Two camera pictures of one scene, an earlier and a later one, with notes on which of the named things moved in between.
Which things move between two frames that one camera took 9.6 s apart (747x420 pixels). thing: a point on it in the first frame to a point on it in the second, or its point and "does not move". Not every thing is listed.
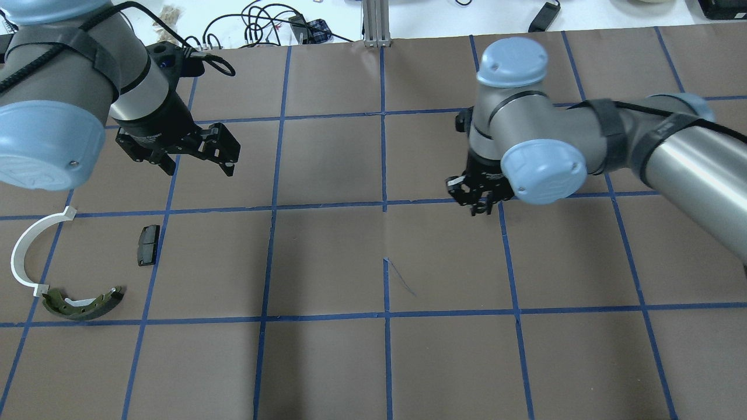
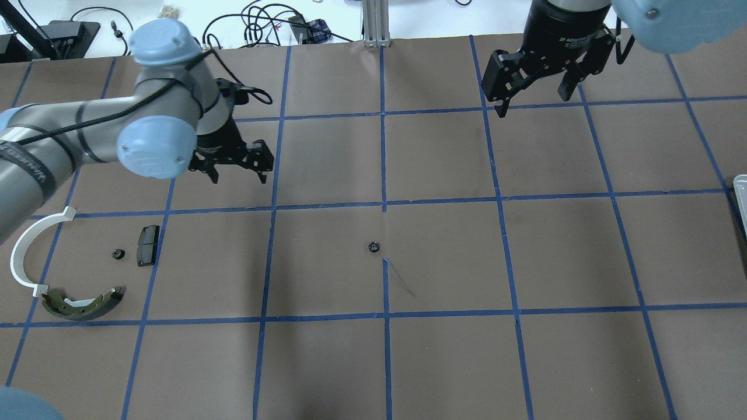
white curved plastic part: x=24 y=238 does not move
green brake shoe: x=81 y=309 does not move
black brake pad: x=147 y=245 does not move
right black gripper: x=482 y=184 to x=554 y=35
